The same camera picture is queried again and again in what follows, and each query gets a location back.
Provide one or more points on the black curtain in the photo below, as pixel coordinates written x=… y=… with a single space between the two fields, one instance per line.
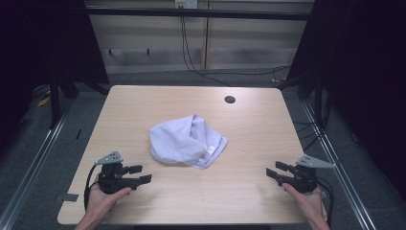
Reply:
x=38 y=48
x=364 y=80

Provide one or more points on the yellow floor object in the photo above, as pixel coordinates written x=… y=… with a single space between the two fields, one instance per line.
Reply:
x=44 y=101

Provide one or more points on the light wooden wall post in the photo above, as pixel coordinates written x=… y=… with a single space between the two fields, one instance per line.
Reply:
x=206 y=35

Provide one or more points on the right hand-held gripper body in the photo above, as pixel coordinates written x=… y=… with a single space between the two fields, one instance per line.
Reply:
x=304 y=180

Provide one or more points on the person's right hand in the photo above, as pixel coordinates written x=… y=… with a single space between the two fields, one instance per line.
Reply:
x=311 y=204

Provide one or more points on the round dark table grommet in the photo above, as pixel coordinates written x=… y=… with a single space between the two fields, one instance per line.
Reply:
x=230 y=99

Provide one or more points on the black horizontal metal beam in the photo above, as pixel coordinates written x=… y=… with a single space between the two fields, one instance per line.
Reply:
x=198 y=13

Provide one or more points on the black metal stand leg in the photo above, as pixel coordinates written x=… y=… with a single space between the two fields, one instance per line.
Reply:
x=55 y=102

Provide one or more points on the person's left hand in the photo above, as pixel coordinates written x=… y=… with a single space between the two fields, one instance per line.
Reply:
x=102 y=201

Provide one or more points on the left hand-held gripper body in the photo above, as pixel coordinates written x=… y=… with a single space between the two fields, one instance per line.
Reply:
x=111 y=179

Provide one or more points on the white wall outlet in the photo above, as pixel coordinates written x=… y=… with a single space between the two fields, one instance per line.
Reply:
x=186 y=3

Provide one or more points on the white printed towel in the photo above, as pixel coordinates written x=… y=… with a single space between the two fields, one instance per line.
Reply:
x=178 y=140

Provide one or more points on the metal floor rail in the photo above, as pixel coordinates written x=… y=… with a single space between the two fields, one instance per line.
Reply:
x=335 y=159
x=35 y=163

